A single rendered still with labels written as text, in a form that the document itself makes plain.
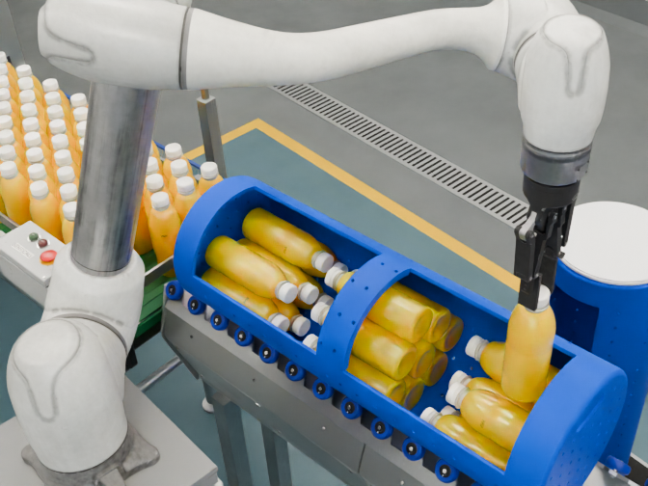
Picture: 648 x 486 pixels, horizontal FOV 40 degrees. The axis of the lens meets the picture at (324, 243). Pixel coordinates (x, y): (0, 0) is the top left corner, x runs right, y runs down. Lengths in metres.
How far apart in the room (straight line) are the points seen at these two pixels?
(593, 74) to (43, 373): 0.88
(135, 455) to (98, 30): 0.76
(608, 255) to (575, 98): 0.91
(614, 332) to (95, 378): 1.13
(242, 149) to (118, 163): 2.83
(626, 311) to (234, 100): 2.95
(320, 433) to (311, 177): 2.26
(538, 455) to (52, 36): 0.92
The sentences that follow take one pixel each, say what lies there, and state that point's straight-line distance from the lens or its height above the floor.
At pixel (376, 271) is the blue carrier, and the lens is 1.62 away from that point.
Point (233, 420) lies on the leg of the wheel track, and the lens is 2.30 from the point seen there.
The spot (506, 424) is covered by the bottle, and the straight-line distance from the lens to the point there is 1.52.
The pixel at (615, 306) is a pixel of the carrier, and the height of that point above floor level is 0.97.
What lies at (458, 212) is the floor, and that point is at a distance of 3.77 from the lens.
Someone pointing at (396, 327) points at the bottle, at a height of 1.17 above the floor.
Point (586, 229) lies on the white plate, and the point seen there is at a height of 1.04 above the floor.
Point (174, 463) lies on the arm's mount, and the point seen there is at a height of 1.08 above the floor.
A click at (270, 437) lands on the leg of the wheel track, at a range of 2.50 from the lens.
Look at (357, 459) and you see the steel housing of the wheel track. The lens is 1.81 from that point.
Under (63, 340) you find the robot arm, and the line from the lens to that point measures 1.43.
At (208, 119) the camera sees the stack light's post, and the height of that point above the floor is 1.05.
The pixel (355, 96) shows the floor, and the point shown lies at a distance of 4.54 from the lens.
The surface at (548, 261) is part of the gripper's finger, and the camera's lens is 1.37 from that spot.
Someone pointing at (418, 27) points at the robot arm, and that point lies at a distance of 1.22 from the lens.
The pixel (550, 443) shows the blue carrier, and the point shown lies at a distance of 1.44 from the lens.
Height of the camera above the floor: 2.31
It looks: 40 degrees down
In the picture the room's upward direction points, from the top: 4 degrees counter-clockwise
